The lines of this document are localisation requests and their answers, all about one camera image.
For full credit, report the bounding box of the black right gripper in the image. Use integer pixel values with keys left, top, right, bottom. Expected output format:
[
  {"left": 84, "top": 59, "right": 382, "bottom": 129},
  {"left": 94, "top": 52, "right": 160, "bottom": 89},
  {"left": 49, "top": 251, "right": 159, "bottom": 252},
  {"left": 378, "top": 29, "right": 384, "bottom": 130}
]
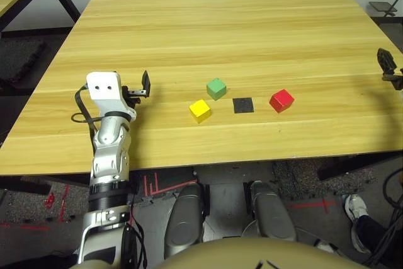
[{"left": 377, "top": 47, "right": 403, "bottom": 91}]

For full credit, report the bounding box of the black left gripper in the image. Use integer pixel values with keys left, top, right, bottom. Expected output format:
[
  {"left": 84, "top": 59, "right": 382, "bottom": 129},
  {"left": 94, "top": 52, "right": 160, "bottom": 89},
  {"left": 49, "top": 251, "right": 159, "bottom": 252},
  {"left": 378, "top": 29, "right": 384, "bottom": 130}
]
[{"left": 122, "top": 70, "right": 151, "bottom": 108}]

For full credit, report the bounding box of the yellow wooden block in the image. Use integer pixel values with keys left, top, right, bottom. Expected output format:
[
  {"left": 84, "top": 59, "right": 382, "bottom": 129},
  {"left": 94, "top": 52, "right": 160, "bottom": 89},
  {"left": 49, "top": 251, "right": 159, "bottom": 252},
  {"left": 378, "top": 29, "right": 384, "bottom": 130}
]
[{"left": 188, "top": 99, "right": 212, "bottom": 124}]

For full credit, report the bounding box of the green wooden block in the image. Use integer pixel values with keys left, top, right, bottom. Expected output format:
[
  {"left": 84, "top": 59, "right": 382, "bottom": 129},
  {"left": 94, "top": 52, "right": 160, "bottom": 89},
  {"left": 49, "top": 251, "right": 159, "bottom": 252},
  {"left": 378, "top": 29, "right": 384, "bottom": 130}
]
[{"left": 206, "top": 77, "right": 227, "bottom": 101}]

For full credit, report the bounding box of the red wooden block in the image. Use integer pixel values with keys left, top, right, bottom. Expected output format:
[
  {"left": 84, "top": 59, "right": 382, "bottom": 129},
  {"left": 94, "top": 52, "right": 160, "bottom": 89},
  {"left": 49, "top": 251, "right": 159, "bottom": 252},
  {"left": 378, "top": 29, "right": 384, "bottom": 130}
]
[{"left": 268, "top": 89, "right": 295, "bottom": 114}]

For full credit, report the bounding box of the black square pad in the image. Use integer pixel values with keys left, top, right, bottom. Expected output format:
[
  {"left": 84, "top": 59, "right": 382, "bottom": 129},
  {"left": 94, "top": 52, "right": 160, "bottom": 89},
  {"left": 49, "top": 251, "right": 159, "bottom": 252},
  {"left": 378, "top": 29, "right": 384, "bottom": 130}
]
[{"left": 232, "top": 97, "right": 255, "bottom": 115}]

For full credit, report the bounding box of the dark foam floor mat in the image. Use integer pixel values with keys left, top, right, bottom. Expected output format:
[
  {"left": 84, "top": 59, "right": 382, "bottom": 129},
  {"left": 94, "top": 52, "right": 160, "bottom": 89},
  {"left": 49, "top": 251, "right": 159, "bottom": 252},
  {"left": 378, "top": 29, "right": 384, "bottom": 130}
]
[{"left": 0, "top": 38, "right": 48, "bottom": 83}]

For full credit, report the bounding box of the speckled grey floor mat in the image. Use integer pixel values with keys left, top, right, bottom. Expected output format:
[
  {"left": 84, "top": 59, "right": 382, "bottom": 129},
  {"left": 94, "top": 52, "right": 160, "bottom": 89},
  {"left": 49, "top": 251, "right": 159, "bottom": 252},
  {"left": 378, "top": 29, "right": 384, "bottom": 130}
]
[{"left": 271, "top": 157, "right": 377, "bottom": 202}]

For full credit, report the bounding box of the grey left robot leg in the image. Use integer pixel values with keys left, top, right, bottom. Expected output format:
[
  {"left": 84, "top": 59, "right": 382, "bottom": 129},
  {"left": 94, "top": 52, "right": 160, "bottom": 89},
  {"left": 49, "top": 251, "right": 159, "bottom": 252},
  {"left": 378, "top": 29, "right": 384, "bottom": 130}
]
[{"left": 163, "top": 183, "right": 206, "bottom": 260}]

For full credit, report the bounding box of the grey robot leg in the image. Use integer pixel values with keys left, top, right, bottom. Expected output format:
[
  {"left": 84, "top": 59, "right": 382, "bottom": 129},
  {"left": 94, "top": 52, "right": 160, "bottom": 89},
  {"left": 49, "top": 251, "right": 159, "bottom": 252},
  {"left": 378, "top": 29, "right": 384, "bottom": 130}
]
[
  {"left": 163, "top": 183, "right": 206, "bottom": 260},
  {"left": 249, "top": 180, "right": 297, "bottom": 242}
]

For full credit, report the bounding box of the white bystander sneaker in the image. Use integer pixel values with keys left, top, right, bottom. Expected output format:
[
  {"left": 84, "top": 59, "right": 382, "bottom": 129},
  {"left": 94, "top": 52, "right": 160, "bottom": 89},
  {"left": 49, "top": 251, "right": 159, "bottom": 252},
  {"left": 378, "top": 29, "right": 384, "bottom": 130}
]
[
  {"left": 342, "top": 193, "right": 372, "bottom": 254},
  {"left": 314, "top": 239, "right": 349, "bottom": 259}
]

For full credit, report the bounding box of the dark bystander trouser leg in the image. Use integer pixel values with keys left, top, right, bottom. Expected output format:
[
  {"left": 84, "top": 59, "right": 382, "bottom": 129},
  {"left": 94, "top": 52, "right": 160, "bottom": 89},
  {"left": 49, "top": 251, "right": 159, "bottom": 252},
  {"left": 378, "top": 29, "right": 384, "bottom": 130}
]
[{"left": 355, "top": 214, "right": 398, "bottom": 255}]

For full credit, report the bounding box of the grey right robot leg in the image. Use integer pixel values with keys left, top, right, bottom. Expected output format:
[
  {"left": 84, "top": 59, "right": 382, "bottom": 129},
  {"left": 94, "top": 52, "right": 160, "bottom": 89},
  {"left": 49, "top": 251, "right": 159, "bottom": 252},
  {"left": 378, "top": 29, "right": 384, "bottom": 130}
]
[{"left": 249, "top": 180, "right": 297, "bottom": 242}]

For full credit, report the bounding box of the tan robot torso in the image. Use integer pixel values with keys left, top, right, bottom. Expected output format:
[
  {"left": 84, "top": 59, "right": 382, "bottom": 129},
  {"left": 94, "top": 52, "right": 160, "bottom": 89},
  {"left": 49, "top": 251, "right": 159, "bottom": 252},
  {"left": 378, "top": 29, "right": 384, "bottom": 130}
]
[{"left": 69, "top": 236, "right": 374, "bottom": 269}]

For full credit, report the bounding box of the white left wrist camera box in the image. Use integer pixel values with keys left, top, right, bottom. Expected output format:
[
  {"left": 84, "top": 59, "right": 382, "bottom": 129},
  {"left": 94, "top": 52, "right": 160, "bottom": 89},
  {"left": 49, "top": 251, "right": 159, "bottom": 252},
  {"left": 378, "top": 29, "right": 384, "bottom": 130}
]
[{"left": 86, "top": 71, "right": 138, "bottom": 122}]

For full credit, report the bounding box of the black stand with base plate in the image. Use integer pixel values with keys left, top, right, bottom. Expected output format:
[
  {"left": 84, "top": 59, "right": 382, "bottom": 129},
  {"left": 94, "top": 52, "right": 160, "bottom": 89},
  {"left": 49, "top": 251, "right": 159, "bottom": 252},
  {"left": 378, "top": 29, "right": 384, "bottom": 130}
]
[{"left": 368, "top": 0, "right": 403, "bottom": 18}]

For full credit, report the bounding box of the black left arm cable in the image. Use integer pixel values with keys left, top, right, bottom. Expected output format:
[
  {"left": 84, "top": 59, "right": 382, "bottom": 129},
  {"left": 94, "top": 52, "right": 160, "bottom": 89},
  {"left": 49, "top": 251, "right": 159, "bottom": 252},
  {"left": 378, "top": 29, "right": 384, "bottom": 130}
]
[{"left": 71, "top": 82, "right": 103, "bottom": 156}]

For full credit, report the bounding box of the black table frame beam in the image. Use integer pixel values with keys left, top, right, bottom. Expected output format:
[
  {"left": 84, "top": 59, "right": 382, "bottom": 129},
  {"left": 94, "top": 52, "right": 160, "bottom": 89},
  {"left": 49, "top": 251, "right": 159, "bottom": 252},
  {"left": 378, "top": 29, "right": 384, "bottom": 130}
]
[{"left": 317, "top": 152, "right": 403, "bottom": 181}]

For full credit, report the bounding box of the black cable bundle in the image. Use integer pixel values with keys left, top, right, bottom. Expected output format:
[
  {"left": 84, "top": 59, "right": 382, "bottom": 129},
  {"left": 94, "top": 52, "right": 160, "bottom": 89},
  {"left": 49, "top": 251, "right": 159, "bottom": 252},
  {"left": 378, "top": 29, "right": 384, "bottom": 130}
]
[{"left": 361, "top": 168, "right": 403, "bottom": 267}]

